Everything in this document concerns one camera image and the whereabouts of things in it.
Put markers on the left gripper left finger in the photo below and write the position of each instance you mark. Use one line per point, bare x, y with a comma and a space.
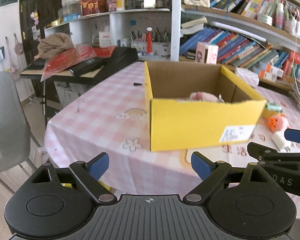
87, 176

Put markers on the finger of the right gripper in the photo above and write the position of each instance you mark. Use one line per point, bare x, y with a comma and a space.
292, 135
265, 155

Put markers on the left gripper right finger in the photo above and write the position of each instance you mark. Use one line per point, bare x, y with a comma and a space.
213, 176

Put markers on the white charger plug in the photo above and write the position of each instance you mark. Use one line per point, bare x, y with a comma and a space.
280, 142

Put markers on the yellow tape roll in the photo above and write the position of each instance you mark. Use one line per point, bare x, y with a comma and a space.
268, 114

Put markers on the pink plush toy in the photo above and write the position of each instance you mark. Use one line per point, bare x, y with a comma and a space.
203, 96

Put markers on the orange white box lower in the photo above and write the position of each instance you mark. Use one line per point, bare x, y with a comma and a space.
265, 75

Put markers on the orange white box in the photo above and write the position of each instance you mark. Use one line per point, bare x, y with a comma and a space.
265, 75
271, 69

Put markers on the yellow cardboard box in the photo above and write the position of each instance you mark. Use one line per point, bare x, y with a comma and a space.
175, 122

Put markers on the orange white box upper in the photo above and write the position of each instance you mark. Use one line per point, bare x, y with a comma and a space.
271, 69

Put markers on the white quilted pouch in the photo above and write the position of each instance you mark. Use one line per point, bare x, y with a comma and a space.
247, 76

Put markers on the grey chair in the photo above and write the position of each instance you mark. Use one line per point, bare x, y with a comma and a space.
15, 131

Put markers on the black electronic keyboard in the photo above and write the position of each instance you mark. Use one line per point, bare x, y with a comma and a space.
89, 72

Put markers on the red plastic bag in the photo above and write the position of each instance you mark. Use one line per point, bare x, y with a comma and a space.
74, 56

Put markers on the pink cylinder container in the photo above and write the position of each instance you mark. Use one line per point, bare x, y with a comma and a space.
206, 53

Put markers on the white bookshelf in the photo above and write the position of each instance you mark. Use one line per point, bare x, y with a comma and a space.
177, 27

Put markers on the brown crumpled cloth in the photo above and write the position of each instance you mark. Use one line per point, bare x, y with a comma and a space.
53, 45

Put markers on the white lotion bottle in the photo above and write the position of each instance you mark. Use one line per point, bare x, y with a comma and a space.
120, 5

